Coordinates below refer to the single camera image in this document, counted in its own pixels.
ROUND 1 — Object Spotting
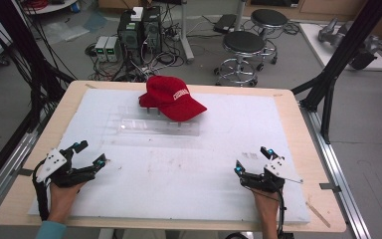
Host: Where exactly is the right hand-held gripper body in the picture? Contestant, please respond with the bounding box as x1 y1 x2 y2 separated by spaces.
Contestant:
240 155 304 194

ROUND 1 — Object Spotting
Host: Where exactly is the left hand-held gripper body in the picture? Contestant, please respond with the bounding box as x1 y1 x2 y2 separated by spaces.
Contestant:
34 147 97 188

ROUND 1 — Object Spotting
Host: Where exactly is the clear acrylic rack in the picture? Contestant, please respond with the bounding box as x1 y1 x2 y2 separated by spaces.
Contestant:
117 105 202 137

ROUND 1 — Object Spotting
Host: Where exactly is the red baseball cap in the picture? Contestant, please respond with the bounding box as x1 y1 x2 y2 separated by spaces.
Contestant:
137 75 209 122

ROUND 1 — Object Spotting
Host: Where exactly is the person's right hand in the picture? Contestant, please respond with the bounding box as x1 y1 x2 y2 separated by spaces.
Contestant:
251 190 282 224

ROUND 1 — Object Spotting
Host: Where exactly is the person's left hand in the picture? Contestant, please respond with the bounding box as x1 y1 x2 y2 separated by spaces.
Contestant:
47 180 88 223

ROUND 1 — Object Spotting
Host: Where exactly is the thin wooden stick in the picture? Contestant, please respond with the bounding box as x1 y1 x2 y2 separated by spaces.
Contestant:
305 200 332 229

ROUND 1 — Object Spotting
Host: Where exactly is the white foam mat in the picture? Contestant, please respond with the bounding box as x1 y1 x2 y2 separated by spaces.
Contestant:
28 88 311 224

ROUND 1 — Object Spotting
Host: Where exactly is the grey bench power supply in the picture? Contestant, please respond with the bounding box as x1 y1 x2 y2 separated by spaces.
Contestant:
95 35 109 63
105 36 121 63

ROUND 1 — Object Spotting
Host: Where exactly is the black round stool chrome base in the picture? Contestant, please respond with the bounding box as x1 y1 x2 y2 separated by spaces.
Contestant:
213 30 267 89
250 8 289 66

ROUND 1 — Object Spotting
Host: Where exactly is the clear plastic sheet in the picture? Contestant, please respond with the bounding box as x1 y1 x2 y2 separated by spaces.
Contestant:
42 19 92 45

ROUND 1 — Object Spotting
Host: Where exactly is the white floor platform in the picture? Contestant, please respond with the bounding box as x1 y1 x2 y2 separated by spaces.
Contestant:
298 22 382 72

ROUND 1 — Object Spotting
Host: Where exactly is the black computer tower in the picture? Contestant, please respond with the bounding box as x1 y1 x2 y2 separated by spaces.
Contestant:
141 5 163 56
116 9 144 65

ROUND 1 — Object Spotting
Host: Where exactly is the flat black case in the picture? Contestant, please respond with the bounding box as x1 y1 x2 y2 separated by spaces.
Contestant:
212 13 238 35

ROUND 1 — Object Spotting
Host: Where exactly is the grey robot part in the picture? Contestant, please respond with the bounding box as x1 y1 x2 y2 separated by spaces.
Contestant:
317 17 380 71

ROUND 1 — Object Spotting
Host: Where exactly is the round white table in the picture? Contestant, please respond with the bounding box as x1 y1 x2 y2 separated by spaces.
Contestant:
22 0 78 16

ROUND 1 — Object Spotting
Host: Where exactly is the white box on computer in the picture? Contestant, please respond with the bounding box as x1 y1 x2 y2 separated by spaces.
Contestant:
130 6 144 23

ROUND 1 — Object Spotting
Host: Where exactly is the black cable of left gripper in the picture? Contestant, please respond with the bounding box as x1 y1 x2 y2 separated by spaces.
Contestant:
32 158 52 222

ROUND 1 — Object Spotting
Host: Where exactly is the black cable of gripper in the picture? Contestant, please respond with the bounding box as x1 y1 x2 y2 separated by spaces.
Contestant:
276 188 287 238
32 158 52 222

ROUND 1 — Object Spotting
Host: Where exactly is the aluminium rail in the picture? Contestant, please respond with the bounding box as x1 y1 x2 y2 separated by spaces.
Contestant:
298 102 373 239
0 128 40 218

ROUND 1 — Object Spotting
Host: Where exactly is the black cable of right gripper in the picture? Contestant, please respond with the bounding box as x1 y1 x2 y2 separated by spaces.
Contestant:
276 188 287 238

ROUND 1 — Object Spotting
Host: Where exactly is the black frame strut with cables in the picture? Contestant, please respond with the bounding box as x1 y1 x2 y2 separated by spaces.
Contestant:
0 0 78 135

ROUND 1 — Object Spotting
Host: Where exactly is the tangle of floor cables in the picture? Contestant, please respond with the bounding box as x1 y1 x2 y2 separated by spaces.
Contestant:
85 19 187 83

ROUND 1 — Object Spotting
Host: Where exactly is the grey stand post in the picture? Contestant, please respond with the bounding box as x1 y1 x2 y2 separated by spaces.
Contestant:
178 0 196 65

